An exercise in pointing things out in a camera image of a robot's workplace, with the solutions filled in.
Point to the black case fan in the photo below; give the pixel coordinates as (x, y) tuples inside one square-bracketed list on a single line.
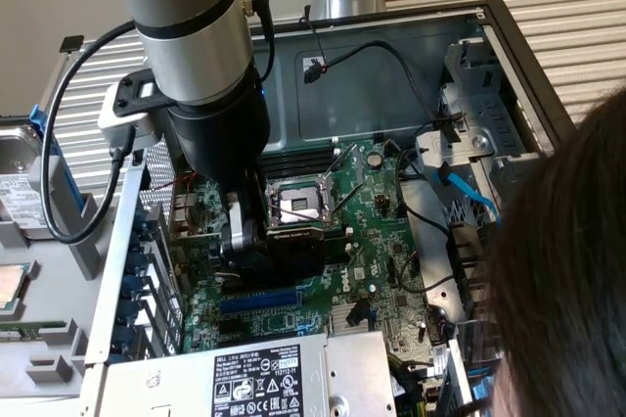
[(464, 260)]

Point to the silver socket locking lever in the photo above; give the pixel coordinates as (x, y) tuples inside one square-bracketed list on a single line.
[(303, 215)]

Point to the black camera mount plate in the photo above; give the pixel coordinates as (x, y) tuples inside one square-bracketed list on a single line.
[(122, 99)]

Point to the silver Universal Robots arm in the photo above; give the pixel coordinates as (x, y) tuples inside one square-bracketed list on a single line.
[(181, 20)]

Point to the green Dell motherboard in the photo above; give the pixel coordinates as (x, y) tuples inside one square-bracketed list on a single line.
[(371, 250)]

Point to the green graphics card black shroud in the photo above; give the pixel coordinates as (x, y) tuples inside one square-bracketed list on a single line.
[(293, 250)]

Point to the black angled SATA plug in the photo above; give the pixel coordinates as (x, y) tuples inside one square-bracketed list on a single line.
[(357, 311)]

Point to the short black expansion slot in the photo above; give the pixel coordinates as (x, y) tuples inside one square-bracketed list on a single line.
[(231, 329)]

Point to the silver power supply unit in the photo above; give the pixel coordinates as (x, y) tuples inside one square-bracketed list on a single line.
[(195, 378)]

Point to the open grey PC case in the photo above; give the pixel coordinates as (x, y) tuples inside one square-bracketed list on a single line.
[(371, 94)]

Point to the green RAM stick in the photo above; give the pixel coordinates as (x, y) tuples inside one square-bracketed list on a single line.
[(29, 331)]

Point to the dark-haired person head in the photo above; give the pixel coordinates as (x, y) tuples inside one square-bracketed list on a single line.
[(562, 265)]

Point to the grey disk bay cage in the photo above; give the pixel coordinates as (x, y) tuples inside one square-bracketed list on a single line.
[(457, 378)]

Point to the blue slot retention clip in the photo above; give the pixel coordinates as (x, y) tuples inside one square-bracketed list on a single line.
[(141, 217), (131, 313), (124, 344), (134, 285)]

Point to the grey plastic parts rack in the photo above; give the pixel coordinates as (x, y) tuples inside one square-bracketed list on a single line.
[(54, 280)]

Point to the silver metal drive bay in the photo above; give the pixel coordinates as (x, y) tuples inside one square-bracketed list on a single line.
[(489, 108)]

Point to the silver chipset heatsink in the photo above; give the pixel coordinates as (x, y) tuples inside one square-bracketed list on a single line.
[(337, 321)]

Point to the black intrusion switch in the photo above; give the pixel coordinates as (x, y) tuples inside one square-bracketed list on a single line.
[(138, 157)]

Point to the hard disk in blue carrier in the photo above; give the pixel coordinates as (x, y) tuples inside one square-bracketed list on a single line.
[(19, 201)]

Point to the black table corner cap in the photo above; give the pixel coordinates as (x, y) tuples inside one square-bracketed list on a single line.
[(72, 43)]

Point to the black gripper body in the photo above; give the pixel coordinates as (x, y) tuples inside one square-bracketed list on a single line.
[(220, 133)]

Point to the blue expansion slot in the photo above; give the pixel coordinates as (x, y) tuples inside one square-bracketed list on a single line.
[(259, 303)]

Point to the CPU socket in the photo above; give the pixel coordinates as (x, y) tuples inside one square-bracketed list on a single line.
[(303, 199)]

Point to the silver coin battery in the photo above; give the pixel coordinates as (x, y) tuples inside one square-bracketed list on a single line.
[(375, 159)]

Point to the silver CPU chip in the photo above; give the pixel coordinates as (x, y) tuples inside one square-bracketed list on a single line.
[(10, 290)]

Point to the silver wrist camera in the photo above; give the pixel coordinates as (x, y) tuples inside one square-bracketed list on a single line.
[(117, 130)]

